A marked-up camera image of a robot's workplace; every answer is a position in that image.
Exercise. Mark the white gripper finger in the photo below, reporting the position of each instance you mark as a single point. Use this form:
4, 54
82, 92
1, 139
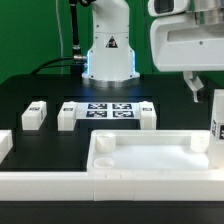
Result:
194, 83

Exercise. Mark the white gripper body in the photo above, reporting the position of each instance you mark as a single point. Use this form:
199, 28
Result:
178, 44

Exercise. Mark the white desk top tray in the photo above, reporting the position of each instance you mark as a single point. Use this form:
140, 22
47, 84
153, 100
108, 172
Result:
149, 150

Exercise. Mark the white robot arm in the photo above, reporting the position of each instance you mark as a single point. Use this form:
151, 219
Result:
111, 60

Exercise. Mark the fiducial marker sheet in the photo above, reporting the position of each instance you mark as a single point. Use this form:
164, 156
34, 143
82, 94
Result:
108, 110

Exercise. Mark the white block left edge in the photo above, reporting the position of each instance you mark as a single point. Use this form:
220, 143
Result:
6, 143

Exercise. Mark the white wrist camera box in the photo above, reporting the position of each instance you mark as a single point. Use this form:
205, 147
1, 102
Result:
167, 7

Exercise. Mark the white front barrier wall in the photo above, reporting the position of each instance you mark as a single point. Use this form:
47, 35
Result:
152, 186

